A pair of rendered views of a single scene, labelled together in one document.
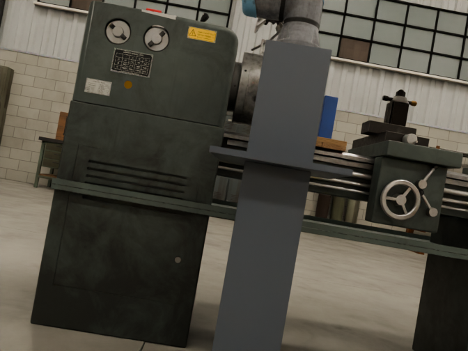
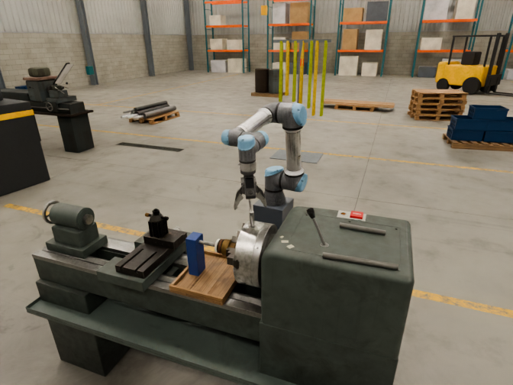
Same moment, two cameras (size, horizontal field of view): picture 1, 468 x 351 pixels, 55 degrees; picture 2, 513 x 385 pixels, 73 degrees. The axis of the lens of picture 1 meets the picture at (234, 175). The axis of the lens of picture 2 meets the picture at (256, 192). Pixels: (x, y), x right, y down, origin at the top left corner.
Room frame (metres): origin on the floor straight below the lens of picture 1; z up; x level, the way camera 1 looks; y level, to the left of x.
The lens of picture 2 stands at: (3.33, 0.56, 2.05)
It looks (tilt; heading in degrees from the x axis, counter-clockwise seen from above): 24 degrees down; 203
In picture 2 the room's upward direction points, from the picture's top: 1 degrees counter-clockwise
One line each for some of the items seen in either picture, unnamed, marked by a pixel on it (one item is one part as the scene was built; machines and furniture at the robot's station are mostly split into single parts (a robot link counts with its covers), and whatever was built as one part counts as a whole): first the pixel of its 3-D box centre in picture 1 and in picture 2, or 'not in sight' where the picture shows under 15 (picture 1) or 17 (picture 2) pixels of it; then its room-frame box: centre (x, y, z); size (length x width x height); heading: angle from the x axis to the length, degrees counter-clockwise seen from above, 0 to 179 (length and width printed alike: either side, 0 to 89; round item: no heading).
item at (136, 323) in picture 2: (309, 225); (200, 320); (2.00, -0.37, 0.53); 2.10 x 0.60 x 0.02; 92
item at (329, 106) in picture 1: (325, 122); (195, 253); (2.00, -0.36, 1.00); 0.08 x 0.06 x 0.23; 2
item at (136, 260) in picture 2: (386, 144); (153, 250); (2.00, -0.65, 0.95); 0.43 x 0.18 x 0.04; 2
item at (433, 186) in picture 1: (407, 193); not in sight; (1.78, -0.69, 0.73); 0.27 x 0.12 x 0.27; 92
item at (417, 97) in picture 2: not in sight; (436, 104); (-7.62, 1.36, 0.36); 1.26 x 0.86 x 0.73; 103
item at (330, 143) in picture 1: (301, 143); (211, 274); (2.00, -0.28, 0.88); 0.36 x 0.30 x 0.04; 2
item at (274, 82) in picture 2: not in sight; (269, 82); (-10.10, -4.55, 0.51); 1.20 x 0.80 x 1.01; 87
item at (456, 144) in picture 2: not in sight; (482, 126); (-4.96, 2.09, 0.39); 1.20 x 0.80 x 0.79; 100
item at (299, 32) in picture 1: (299, 39); (273, 194); (1.43, -0.13, 1.15); 0.15 x 0.15 x 0.10
